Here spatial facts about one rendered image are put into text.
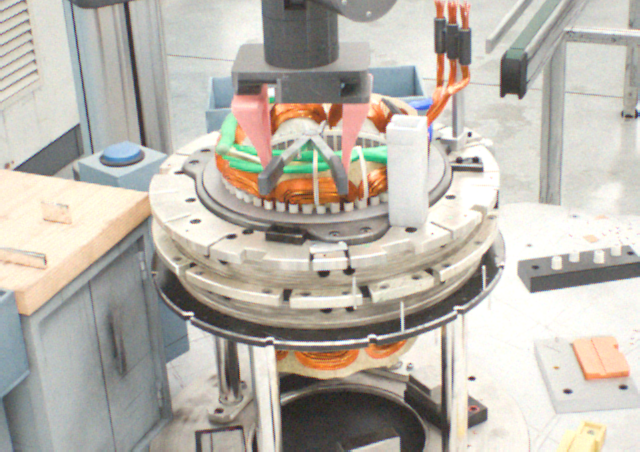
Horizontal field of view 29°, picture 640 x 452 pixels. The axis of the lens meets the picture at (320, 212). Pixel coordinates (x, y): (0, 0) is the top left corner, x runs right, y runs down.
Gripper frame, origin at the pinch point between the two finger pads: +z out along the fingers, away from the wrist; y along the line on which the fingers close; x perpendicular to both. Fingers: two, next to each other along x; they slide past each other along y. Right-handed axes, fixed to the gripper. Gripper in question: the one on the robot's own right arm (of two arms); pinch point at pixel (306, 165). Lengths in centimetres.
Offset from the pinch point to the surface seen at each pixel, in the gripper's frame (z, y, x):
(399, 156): 0.7, 7.3, 3.2
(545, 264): 36, 25, 49
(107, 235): 11.3, -19.6, 9.8
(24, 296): 11.0, -24.1, -1.7
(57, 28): 73, -99, 261
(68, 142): 110, -100, 261
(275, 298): 11.0, -2.9, -2.0
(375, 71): 10, 4, 50
